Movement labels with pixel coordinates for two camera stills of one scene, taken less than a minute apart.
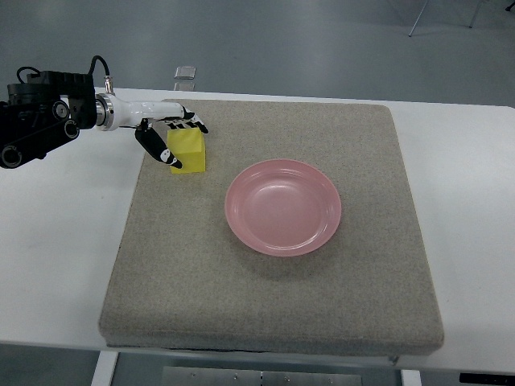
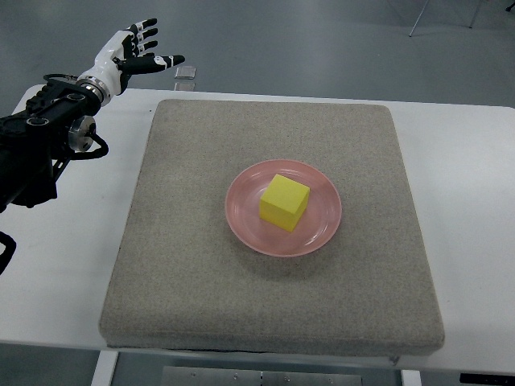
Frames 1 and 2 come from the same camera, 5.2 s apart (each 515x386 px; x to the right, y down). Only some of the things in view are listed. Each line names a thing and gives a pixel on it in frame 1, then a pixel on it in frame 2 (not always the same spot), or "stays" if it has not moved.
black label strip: [487, 379] stays
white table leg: [105, 368] stays
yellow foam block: [188, 145] to [283, 202]
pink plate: [283, 207] stays
